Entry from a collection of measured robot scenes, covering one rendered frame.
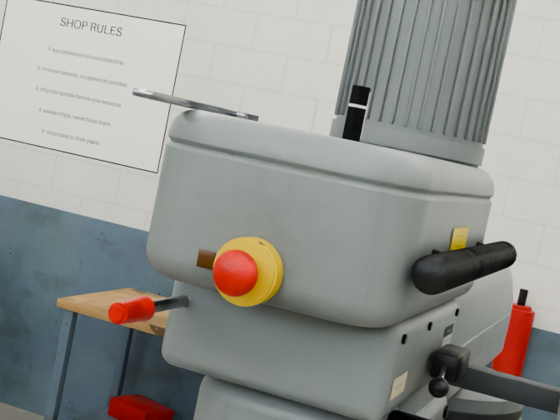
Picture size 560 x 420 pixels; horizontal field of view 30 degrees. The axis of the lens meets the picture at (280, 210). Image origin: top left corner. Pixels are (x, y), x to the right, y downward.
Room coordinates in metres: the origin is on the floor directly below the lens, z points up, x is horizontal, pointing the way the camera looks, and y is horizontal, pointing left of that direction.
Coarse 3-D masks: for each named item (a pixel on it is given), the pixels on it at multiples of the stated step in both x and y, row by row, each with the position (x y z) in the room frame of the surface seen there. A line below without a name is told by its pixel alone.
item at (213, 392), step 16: (208, 384) 1.08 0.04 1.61; (224, 384) 1.06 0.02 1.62; (208, 400) 1.07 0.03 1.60; (224, 400) 1.06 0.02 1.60; (240, 400) 1.05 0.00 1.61; (256, 400) 1.05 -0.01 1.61; (272, 400) 1.04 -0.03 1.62; (288, 400) 1.04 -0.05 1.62; (208, 416) 1.07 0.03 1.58; (224, 416) 1.05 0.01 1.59; (240, 416) 1.05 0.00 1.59; (256, 416) 1.04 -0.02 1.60; (272, 416) 1.04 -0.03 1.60; (288, 416) 1.03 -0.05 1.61; (304, 416) 1.03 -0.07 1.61; (320, 416) 1.03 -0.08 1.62; (336, 416) 1.03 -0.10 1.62; (384, 416) 1.10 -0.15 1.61
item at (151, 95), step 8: (136, 88) 0.90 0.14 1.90; (144, 96) 0.89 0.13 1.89; (152, 96) 0.89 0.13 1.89; (160, 96) 0.91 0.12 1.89; (168, 96) 0.92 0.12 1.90; (176, 104) 0.94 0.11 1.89; (184, 104) 0.96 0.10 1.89; (192, 104) 0.97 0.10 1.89; (200, 104) 0.99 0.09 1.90; (208, 104) 1.01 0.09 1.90; (216, 112) 1.03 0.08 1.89; (224, 112) 1.05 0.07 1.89; (232, 112) 1.07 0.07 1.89; (240, 112) 1.08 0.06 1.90; (256, 120) 1.11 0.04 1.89
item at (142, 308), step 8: (144, 296) 0.95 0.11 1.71; (176, 296) 1.02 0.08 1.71; (184, 296) 1.03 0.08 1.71; (112, 304) 0.91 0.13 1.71; (120, 304) 0.91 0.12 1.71; (128, 304) 0.91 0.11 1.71; (136, 304) 0.92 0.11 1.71; (144, 304) 0.94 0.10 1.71; (152, 304) 0.95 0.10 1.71; (160, 304) 0.98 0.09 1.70; (168, 304) 0.99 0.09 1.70; (176, 304) 1.01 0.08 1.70; (184, 304) 1.03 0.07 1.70; (112, 312) 0.91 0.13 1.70; (120, 312) 0.91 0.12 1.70; (128, 312) 0.91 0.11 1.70; (136, 312) 0.92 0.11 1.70; (144, 312) 0.93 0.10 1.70; (152, 312) 0.95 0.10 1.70; (112, 320) 0.91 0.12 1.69; (120, 320) 0.91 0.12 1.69; (128, 320) 0.91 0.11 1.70; (136, 320) 0.93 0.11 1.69; (144, 320) 0.94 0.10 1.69
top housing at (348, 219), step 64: (192, 128) 0.95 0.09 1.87; (256, 128) 0.93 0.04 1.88; (192, 192) 0.94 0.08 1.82; (256, 192) 0.92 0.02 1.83; (320, 192) 0.90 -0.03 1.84; (384, 192) 0.89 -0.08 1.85; (448, 192) 1.01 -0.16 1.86; (192, 256) 0.94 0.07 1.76; (320, 256) 0.90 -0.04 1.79; (384, 256) 0.89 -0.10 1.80; (384, 320) 0.91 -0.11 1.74
